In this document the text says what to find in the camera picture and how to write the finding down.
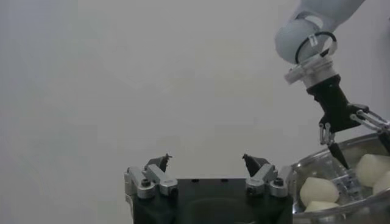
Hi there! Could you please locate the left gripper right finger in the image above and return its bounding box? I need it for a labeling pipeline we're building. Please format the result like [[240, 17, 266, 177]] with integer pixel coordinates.
[[242, 154, 295, 198]]

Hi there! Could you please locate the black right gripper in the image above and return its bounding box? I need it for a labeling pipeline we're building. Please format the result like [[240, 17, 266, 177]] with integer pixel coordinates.
[[306, 74, 390, 170]]

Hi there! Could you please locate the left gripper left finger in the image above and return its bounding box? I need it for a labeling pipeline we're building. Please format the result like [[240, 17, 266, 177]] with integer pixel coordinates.
[[124, 153, 179, 200]]

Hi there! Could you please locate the white steamed baozi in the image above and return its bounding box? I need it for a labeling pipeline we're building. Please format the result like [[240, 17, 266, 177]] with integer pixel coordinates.
[[355, 153, 390, 188], [304, 200, 339, 213], [300, 177, 339, 204], [372, 170, 390, 195]]

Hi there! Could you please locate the stainless steel steamer basket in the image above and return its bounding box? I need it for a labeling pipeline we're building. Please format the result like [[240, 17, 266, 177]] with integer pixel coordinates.
[[286, 132, 390, 224]]

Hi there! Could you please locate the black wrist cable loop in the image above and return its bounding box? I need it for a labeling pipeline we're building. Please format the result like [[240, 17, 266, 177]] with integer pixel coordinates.
[[294, 31, 338, 65]]

